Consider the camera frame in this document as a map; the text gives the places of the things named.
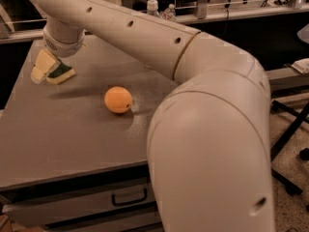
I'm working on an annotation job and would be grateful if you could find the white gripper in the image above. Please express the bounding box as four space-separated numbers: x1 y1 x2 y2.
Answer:
31 26 85 84

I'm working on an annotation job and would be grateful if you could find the green and yellow sponge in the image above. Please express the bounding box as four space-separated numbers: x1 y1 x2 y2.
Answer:
46 62 75 85

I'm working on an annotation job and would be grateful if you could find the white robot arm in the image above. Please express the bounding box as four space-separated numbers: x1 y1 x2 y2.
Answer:
35 0 276 232

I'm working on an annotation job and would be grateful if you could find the orange fruit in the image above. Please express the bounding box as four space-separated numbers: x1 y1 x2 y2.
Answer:
104 86 132 114

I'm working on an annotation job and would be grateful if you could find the grey drawer cabinet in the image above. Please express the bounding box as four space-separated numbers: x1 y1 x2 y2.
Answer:
0 36 176 232

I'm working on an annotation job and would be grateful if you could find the clear plastic water bottle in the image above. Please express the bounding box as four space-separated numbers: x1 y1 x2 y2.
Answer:
147 0 160 17

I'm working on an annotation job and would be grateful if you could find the small water bottle behind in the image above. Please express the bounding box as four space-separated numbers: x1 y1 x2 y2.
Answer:
161 4 176 21

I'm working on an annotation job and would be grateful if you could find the black floor stand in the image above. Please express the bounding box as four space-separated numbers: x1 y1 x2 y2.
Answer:
269 99 309 196

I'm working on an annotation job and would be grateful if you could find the black drawer handle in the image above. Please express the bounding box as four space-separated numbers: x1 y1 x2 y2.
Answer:
111 188 148 207

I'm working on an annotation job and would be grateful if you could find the grey metal rail frame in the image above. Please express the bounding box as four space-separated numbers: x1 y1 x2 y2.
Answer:
0 0 309 44

